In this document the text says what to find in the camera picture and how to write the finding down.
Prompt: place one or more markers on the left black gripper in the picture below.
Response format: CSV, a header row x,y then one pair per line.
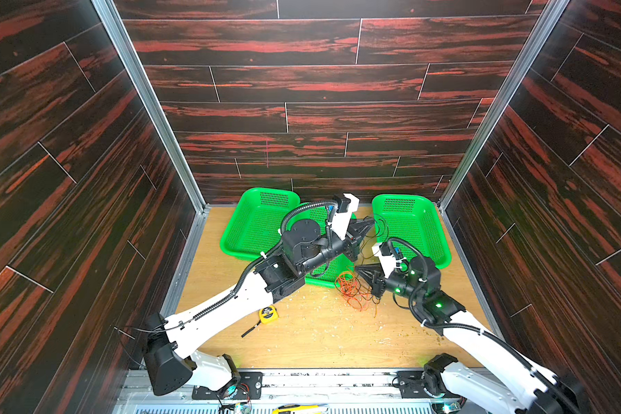
x,y
355,225

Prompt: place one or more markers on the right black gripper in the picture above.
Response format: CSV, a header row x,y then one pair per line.
x,y
380,282

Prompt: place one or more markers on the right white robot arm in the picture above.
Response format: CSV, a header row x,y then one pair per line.
x,y
515,384

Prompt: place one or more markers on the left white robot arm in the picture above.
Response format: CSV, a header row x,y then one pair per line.
x,y
310,236

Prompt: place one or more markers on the middle green basket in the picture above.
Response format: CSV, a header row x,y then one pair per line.
x,y
324,276

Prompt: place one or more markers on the green basket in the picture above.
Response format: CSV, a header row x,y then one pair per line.
x,y
254,226
413,219
324,276

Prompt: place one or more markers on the right green basket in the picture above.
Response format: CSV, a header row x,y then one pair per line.
x,y
413,219

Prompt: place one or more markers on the left green basket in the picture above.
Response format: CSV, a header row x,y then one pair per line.
x,y
254,226

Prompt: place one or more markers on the yellow tape measure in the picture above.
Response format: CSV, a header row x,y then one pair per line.
x,y
266,315

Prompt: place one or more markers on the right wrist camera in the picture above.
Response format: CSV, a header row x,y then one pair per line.
x,y
390,257

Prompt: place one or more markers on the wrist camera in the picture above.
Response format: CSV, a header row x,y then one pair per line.
x,y
347,204
390,257

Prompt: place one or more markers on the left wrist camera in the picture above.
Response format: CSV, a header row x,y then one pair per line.
x,y
347,204

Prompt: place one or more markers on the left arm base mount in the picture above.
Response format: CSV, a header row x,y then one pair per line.
x,y
246,386

